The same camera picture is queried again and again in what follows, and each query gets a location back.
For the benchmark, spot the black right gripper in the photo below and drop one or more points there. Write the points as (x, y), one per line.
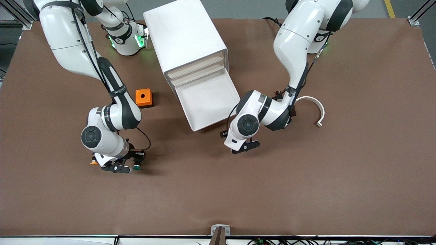
(133, 157)

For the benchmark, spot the metal table edge bracket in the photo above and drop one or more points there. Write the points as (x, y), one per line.
(220, 229)

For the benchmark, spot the white curved bracket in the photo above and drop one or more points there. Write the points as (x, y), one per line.
(322, 112)

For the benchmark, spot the white plastic drawer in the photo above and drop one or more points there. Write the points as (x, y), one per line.
(194, 67)
(199, 75)
(207, 102)

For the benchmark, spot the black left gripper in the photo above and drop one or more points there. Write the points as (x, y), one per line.
(225, 134)

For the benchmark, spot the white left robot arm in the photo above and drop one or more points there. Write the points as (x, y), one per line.
(296, 37)

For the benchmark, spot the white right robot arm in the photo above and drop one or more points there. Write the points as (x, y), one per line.
(68, 37)

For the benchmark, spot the yellow mushroom push button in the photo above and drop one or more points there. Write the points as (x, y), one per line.
(94, 162)

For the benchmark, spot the orange button box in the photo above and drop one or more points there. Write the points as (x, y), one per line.
(143, 97)

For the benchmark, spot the green mushroom push button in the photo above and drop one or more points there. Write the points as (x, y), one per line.
(138, 166)

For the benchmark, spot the brown table mat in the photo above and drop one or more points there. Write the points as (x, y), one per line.
(306, 187)

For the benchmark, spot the brown ridged block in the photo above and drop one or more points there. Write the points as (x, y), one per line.
(294, 110)

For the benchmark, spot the white drawer cabinet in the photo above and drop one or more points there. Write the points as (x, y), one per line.
(184, 34)

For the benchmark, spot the aluminium frame profile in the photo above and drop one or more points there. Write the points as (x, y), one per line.
(417, 17)
(20, 17)

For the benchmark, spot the black switch with white face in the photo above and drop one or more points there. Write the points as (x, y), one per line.
(277, 94)

